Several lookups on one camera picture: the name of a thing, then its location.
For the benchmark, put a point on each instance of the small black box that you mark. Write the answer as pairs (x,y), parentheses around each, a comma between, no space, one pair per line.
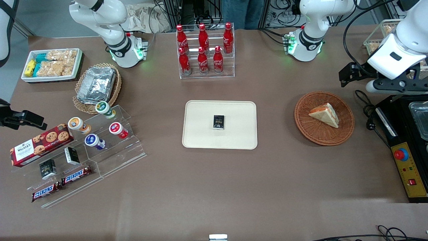
(72,155)
(219,122)
(47,169)

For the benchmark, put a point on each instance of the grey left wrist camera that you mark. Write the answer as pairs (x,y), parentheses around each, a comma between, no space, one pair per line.
(398,86)

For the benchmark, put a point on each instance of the clear acrylic bottle rack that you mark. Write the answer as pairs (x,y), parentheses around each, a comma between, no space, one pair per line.
(207,76)

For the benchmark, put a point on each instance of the stack of foil trays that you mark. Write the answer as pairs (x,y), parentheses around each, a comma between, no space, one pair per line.
(97,85)

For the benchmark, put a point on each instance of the Snickers chocolate bar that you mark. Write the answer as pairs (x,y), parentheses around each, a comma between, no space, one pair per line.
(46,191)
(76,175)

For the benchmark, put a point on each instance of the person in blue jeans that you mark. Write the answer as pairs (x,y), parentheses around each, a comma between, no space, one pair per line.
(242,13)

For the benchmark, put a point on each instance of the teal snack pack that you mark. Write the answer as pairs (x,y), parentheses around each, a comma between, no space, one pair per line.
(37,68)
(41,57)

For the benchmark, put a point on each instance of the white rectangular bin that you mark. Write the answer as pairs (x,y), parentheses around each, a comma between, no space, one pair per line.
(50,78)

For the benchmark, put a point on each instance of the brown round wicker basket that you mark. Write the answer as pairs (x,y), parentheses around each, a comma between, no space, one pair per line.
(314,134)

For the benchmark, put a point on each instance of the grey metal bar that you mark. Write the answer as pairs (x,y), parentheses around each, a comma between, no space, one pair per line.
(398,97)

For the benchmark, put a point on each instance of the clear bag of crackers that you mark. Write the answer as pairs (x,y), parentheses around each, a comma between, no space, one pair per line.
(62,54)
(68,67)
(50,68)

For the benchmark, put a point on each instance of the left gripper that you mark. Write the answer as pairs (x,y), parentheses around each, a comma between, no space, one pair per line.
(361,72)

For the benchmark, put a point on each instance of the light oval wicker basket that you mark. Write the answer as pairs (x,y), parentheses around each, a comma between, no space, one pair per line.
(83,107)

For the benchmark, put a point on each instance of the cream plastic tray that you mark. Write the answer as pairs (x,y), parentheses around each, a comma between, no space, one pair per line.
(200,134)

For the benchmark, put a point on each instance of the clear plastic container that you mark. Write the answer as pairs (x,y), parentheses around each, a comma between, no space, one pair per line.
(420,117)

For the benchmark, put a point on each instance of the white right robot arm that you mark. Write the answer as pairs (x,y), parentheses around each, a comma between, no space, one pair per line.
(113,20)

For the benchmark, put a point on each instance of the crumpled beige cloth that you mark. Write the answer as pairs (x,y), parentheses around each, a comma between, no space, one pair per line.
(143,18)

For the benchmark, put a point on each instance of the red cola bottle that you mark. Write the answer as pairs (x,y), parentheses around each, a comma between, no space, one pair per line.
(228,38)
(218,62)
(203,63)
(182,38)
(184,63)
(203,36)

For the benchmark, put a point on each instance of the bagged fried snack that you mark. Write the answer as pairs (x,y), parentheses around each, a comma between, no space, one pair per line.
(389,29)
(373,47)

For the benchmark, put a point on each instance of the red Walkers cookie box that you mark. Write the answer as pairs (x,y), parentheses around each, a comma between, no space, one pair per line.
(40,145)

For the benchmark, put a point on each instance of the green lid yogurt cup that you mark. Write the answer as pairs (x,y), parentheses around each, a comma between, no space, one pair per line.
(103,108)

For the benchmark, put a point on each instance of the yellow snack pack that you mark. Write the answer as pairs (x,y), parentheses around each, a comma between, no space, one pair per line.
(30,68)

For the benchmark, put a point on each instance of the orange lid yogurt cup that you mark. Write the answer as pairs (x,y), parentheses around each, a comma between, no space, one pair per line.
(77,124)

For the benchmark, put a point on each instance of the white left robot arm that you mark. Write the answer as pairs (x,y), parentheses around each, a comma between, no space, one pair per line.
(311,40)

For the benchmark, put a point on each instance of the red lid yogurt cup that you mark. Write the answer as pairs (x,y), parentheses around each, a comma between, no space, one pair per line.
(117,129)

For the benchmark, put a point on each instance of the triangular sandwich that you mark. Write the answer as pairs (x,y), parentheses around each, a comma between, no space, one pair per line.
(326,115)

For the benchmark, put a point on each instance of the clear acrylic step stand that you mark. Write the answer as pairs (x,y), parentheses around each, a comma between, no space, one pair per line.
(123,157)
(77,190)

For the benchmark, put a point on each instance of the blue lid yogurt cup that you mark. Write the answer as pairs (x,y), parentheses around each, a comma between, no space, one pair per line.
(93,140)

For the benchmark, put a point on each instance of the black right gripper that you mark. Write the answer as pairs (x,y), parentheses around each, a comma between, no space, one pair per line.
(7,118)

